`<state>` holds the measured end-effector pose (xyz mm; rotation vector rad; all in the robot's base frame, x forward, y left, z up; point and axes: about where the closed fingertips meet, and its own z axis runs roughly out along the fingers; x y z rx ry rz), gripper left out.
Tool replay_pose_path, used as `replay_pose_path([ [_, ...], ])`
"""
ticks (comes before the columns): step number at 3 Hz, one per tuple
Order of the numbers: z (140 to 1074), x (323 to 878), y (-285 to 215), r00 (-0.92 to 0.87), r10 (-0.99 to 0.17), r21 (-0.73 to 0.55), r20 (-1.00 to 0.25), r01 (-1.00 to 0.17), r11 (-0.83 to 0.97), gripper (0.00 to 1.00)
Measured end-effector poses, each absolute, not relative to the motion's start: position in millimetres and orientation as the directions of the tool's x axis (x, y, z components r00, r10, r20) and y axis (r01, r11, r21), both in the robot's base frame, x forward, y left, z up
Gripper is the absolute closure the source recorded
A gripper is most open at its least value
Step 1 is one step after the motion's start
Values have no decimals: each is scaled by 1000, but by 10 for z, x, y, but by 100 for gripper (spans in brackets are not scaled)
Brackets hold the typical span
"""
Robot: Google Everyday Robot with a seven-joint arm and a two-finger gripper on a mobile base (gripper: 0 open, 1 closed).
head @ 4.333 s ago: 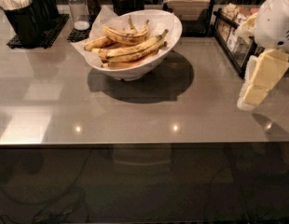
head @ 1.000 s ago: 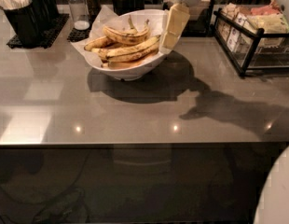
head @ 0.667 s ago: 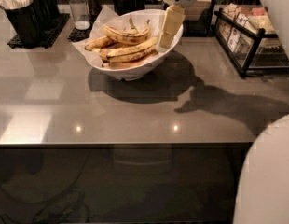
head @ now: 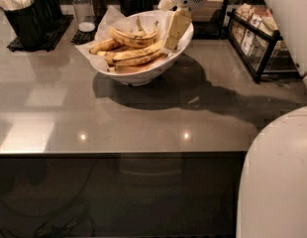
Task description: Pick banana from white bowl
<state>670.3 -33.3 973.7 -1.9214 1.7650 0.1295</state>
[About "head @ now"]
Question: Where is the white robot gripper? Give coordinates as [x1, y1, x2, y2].
[158, 0, 207, 54]

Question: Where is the long front yellow banana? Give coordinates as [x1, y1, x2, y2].
[97, 41, 162, 66]

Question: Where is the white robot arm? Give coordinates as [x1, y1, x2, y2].
[236, 0, 307, 238]

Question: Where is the top spotted yellow banana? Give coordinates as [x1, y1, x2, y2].
[108, 18, 159, 48]

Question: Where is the white paper bowl liner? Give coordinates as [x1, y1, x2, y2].
[75, 5, 187, 73]

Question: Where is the bottom yellow banana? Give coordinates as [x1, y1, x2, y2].
[107, 55, 167, 74]

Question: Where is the left small yellow banana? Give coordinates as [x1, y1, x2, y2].
[89, 39, 121, 55]

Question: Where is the white oval bowl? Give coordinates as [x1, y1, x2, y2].
[91, 10, 195, 87]

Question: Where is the black napkin holder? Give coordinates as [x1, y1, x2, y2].
[192, 0, 227, 40]

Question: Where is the pepper shaker dark glass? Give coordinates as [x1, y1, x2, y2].
[91, 0, 107, 23]

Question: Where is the small black grid mat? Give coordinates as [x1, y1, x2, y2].
[71, 30, 96, 45]

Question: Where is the salt shaker clear glass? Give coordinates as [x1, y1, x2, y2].
[71, 0, 95, 33]

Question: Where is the black grid mat left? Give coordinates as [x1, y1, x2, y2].
[7, 15, 73, 52]

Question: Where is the rear black cutlery cup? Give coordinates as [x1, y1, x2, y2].
[33, 0, 62, 33]

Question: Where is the black cup with white cutlery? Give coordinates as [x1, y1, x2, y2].
[0, 0, 43, 49]

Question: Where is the black wire condiment rack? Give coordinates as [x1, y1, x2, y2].
[225, 6, 300, 82]

